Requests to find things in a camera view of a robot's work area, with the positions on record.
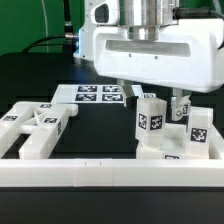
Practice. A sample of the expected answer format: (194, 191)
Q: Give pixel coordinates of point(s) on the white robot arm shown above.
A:
(142, 19)

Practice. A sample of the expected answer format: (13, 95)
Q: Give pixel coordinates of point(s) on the white chair back frame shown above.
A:
(44, 124)

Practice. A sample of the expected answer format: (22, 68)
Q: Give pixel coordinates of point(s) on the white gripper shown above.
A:
(187, 56)

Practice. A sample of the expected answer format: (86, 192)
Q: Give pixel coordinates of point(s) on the white U-shaped fence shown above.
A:
(101, 172)

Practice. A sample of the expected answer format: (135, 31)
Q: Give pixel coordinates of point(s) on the white tagged cube left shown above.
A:
(149, 95)

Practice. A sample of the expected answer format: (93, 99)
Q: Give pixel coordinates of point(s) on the white tagged cube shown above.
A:
(149, 95)
(186, 109)

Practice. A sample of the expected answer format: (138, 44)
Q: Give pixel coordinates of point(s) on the white tagged cube right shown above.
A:
(186, 109)

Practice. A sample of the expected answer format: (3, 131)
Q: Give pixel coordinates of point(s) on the white fiducial marker plate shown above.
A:
(81, 93)

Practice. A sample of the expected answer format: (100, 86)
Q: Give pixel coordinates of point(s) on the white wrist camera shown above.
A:
(104, 12)

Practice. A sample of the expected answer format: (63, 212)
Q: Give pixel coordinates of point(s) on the white chair seat part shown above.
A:
(172, 146)

